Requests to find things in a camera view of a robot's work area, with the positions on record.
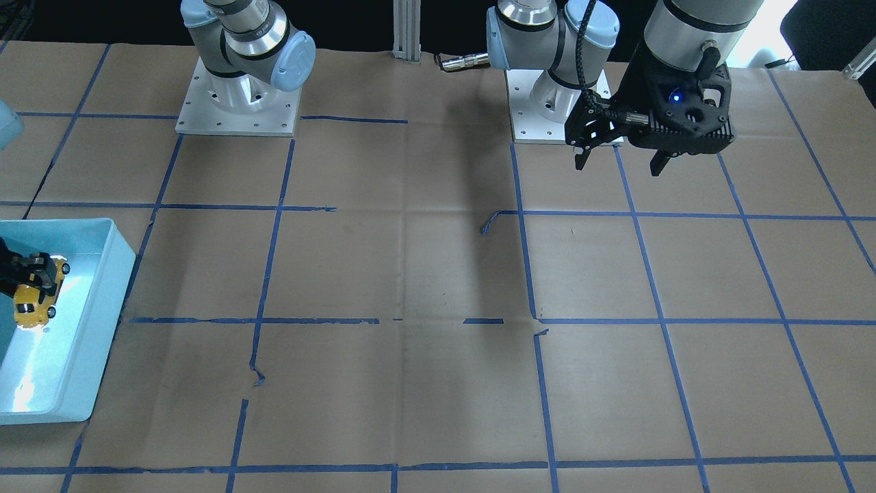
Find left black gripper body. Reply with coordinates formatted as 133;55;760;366
565;42;736;156

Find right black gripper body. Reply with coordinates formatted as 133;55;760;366
1;238;28;299

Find yellow beetle toy car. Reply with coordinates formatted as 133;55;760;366
13;255;70;330

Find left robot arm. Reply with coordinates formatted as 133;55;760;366
486;1;762;177

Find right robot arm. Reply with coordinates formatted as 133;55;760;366
2;1;316;297

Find light blue plastic bin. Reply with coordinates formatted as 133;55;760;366
1;218;136;425

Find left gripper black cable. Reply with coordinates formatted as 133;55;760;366
574;0;651;127

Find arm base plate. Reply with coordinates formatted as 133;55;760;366
506;69;581;144
175;59;301;138

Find silver cable connector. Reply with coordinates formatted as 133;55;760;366
434;53;491;73

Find aluminium frame post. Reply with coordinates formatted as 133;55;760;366
391;0;422;64

